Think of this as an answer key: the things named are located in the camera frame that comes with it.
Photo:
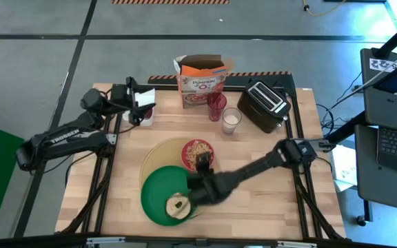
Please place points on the white printed label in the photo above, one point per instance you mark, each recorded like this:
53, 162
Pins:
384, 64

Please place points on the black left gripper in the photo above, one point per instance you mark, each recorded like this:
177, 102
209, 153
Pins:
121, 98

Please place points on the toasted bagel half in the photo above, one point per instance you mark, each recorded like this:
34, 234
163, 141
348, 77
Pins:
178, 206

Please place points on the orange plastic bowl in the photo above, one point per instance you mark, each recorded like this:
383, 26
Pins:
193, 153

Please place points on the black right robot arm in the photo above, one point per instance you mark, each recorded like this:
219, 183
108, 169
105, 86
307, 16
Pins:
253, 167

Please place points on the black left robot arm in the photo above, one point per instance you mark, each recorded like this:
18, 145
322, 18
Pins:
64, 139

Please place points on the clear glass of milk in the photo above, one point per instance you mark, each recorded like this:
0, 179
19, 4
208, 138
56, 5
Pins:
231, 120

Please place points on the black two-slot toaster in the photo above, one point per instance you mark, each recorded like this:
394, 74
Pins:
262, 106

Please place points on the white paper sheet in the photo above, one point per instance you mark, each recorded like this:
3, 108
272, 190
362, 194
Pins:
345, 165

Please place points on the round woven straw placemat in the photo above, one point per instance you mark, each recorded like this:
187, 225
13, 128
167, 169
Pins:
160, 153

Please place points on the red translucent tumbler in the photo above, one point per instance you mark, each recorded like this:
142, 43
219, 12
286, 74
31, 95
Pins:
216, 105

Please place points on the green plastic plate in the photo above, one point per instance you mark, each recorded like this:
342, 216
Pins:
159, 193

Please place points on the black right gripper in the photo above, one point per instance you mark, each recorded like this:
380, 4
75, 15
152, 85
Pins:
203, 177

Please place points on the orange pumpkin cereal box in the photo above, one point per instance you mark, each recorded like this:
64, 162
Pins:
200, 86

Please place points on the grey equipment cart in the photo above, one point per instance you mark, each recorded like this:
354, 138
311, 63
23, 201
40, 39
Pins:
371, 186

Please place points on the white rectangular container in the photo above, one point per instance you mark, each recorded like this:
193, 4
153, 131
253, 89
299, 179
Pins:
147, 98

